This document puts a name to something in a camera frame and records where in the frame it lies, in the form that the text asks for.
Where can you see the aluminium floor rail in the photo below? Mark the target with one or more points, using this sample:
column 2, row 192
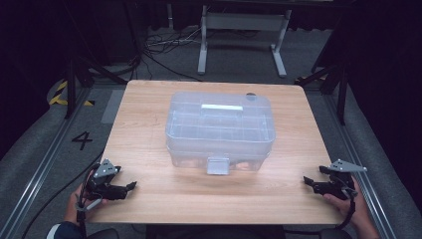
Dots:
column 375, row 195
column 40, row 172

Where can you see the person's left hand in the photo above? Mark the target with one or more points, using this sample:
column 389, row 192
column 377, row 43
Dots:
column 74, row 205

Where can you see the white metal desk frame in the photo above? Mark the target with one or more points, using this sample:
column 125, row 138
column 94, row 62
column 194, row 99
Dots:
column 244, row 23

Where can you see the person's right hand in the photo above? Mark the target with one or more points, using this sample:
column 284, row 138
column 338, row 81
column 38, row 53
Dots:
column 358, row 212

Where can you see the black metal stand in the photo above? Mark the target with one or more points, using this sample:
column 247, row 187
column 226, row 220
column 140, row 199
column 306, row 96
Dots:
column 335, row 79
column 83, row 73

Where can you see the clear plastic storage box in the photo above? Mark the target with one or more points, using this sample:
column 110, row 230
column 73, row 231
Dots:
column 219, row 129

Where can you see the yellow black hazard tape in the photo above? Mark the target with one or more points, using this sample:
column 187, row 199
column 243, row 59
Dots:
column 58, row 96

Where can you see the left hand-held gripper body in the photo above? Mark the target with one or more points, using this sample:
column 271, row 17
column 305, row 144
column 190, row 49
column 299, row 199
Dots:
column 103, row 182

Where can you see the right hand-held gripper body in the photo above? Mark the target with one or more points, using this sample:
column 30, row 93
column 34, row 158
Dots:
column 338, row 181

